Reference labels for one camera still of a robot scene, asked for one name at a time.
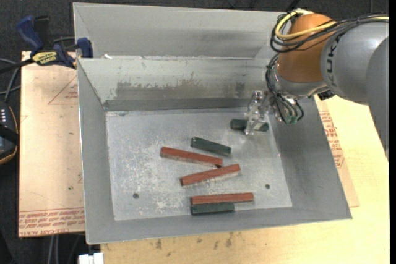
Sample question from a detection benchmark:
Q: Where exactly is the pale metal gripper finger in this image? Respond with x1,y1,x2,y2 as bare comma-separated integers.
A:
244,113,256,137
254,114,264,135

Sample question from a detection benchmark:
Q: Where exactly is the dark green flat block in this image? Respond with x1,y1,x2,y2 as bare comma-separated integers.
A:
230,118,270,134
189,202,236,216
189,136,233,156

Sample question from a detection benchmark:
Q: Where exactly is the red-brown flat block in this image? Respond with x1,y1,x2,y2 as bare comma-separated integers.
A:
160,146,224,168
189,192,255,206
179,163,242,187

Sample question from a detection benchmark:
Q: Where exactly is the grey metal bin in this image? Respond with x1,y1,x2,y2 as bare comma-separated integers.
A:
72,2,353,245

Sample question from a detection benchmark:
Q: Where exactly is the brown cardboard board red print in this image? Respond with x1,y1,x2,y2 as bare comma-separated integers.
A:
18,51,361,239

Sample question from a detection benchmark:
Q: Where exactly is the black cylinder on white bracket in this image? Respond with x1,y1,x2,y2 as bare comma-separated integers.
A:
316,88,334,101

